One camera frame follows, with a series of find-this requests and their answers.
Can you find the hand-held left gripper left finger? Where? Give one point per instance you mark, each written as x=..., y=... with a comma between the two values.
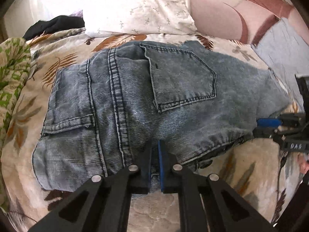
x=147, y=169

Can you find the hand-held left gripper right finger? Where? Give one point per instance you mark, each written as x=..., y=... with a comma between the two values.
x=162, y=166

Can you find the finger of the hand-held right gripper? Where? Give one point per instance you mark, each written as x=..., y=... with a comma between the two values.
x=265, y=133
x=268, y=122

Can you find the blue denim pants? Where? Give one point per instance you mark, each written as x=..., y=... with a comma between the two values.
x=120, y=89

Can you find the person's right hand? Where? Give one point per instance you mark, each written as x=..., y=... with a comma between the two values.
x=303, y=164

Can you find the blue-grey pillow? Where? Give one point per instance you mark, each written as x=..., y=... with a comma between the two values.
x=280, y=46

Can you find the pink padded headboard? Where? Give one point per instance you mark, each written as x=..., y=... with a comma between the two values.
x=260, y=9

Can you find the pink bolster cushion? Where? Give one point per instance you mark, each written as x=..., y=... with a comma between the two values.
x=212, y=17

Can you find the leaf print bedsheet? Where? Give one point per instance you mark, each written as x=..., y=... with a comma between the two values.
x=24, y=130

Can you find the white floral pillow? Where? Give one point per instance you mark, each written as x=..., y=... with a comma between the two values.
x=144, y=9

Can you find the green patterned quilt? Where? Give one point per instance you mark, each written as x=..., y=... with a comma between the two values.
x=12, y=77

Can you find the black cloth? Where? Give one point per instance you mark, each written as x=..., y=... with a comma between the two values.
x=55, y=25

